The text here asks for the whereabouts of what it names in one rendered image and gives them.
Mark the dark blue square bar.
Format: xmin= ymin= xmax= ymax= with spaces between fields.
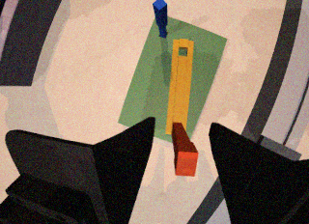
xmin=154 ymin=0 xmax=169 ymax=39

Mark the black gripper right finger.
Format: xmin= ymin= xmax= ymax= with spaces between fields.
xmin=209 ymin=123 xmax=309 ymax=224

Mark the grey metal rail with slot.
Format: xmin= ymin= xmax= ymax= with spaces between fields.
xmin=186 ymin=0 xmax=309 ymax=224

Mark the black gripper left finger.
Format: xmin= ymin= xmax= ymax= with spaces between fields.
xmin=5 ymin=117 xmax=155 ymax=224

